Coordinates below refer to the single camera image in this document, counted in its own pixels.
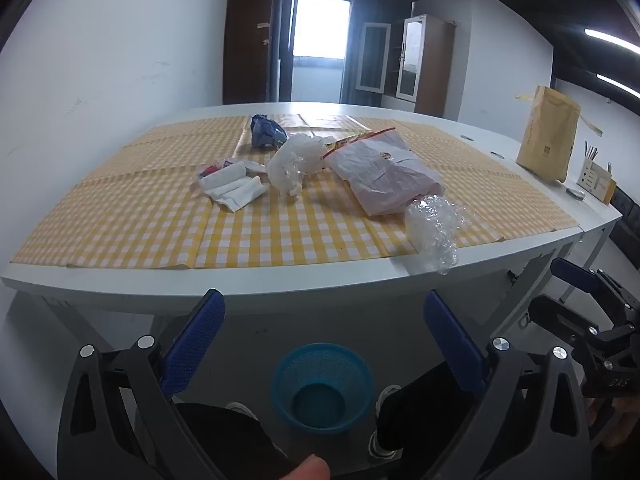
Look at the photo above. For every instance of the brown glass-door cabinet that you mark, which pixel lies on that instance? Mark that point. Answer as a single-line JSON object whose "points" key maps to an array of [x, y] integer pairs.
{"points": [[430, 65]]}

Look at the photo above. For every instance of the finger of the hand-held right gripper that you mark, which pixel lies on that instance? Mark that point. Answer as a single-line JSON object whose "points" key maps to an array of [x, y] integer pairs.
{"points": [[575, 275], [560, 320]]}

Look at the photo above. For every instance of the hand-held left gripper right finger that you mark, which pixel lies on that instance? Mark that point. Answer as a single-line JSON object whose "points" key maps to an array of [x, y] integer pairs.
{"points": [[452, 345]]}

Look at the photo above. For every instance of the yellow checked tablecloth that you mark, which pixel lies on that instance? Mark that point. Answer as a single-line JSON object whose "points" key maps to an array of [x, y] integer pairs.
{"points": [[150, 210]]}

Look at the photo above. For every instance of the blue plastic mesh basket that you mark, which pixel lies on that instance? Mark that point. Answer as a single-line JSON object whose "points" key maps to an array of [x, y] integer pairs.
{"points": [[300, 375]]}

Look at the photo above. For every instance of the black sofa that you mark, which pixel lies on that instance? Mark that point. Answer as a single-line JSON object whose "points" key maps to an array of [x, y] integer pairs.
{"points": [[629, 220]]}

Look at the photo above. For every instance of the person's left white shoe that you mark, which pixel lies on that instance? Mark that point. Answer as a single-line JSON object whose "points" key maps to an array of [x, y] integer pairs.
{"points": [[242, 408]]}

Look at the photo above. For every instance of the person's white shoe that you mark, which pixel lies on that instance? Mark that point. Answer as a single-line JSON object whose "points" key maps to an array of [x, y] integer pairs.
{"points": [[242, 408], [382, 440]]}

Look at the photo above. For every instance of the dark curtain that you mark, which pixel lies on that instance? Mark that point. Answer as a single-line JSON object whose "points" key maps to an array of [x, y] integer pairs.
{"points": [[357, 35]]}

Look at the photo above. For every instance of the person's left hand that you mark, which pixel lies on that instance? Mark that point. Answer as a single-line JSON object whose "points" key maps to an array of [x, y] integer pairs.
{"points": [[310, 469]]}

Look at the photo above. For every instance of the bright glass balcony door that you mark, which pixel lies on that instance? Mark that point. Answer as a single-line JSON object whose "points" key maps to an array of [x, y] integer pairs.
{"points": [[320, 25]]}

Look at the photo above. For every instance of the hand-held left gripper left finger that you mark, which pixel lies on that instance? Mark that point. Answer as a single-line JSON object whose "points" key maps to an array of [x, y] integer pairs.
{"points": [[195, 345]]}

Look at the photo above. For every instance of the person's right white shoe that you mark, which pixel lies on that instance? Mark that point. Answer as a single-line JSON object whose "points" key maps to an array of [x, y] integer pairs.
{"points": [[382, 440]]}

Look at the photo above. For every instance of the small grey object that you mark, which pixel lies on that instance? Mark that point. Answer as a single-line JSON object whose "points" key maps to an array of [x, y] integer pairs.
{"points": [[575, 193]]}

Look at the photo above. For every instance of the person's right hand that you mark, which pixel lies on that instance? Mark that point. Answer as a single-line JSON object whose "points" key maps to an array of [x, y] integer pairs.
{"points": [[617, 422]]}

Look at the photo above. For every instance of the blue wrapper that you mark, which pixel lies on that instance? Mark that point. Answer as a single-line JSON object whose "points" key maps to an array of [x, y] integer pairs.
{"points": [[265, 131]]}

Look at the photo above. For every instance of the cardboard pen holder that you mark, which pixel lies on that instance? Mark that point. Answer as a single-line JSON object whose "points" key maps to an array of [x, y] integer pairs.
{"points": [[595, 180]]}

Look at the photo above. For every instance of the brown wooden wardrobe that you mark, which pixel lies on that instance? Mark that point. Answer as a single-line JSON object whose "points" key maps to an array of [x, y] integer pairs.
{"points": [[247, 40]]}

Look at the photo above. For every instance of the ceiling strip light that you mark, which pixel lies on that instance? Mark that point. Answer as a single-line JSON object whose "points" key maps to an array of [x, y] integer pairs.
{"points": [[612, 39], [620, 85]]}

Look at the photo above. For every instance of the clear plastic wrap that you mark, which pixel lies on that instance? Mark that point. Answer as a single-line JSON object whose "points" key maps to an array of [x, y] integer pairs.
{"points": [[435, 227]]}

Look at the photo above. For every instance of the white plastic bag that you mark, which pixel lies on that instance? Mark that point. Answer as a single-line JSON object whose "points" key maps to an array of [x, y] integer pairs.
{"points": [[292, 162]]}

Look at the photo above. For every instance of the brown paper bag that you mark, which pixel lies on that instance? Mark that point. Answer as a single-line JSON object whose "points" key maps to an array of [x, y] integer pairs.
{"points": [[547, 135]]}

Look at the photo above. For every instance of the pink zip bag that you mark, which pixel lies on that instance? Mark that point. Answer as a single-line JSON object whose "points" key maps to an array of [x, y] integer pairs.
{"points": [[380, 175]]}

